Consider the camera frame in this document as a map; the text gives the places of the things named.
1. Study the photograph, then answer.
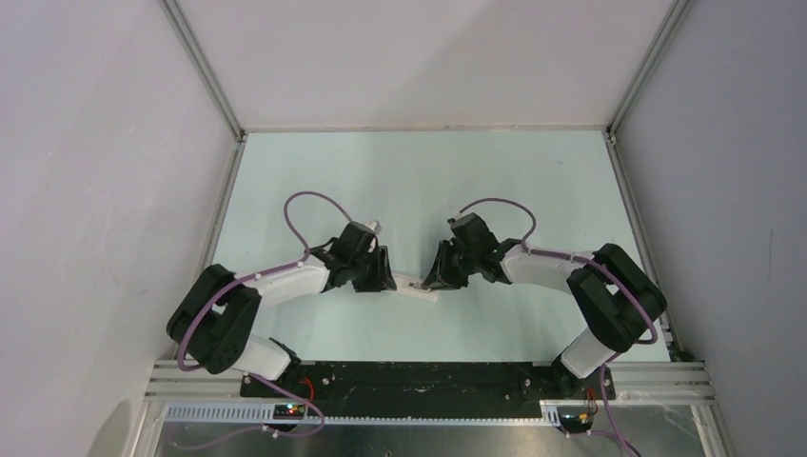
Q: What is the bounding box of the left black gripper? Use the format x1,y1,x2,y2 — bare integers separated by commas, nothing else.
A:
348,245,396,292

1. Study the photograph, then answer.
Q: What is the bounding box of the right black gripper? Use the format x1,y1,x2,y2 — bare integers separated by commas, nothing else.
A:
423,240,479,290

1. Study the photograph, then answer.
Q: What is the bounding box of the white remote control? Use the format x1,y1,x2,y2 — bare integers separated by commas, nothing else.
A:
392,272,438,303

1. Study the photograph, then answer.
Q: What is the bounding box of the white battery cover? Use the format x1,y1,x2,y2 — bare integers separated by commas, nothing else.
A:
406,282,434,293

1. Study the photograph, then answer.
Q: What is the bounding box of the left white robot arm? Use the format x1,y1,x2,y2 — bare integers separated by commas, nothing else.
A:
167,222,397,397

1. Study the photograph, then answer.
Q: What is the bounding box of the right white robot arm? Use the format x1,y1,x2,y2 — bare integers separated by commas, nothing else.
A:
422,213,667,398

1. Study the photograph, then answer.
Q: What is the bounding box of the left controller board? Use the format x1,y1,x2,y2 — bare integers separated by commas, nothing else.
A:
272,404,307,421

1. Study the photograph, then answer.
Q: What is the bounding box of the controller board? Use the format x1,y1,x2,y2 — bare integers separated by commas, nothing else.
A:
272,404,307,421
559,413,593,435

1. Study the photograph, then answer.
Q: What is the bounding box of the right controller board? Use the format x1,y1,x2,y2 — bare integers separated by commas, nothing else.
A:
559,413,593,435

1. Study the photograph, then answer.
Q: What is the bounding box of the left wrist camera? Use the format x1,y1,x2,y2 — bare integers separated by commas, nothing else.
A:
364,220,382,236

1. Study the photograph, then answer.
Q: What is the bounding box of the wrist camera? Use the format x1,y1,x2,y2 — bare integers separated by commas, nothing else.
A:
446,212,476,231
364,220,382,236

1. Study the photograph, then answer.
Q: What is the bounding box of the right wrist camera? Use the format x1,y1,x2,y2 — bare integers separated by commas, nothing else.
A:
446,212,476,231

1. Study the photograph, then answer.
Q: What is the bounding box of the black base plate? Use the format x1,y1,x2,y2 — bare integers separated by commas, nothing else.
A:
273,361,599,400

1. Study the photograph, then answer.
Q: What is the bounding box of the grey slotted cable duct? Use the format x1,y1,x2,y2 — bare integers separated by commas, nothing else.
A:
164,403,562,427

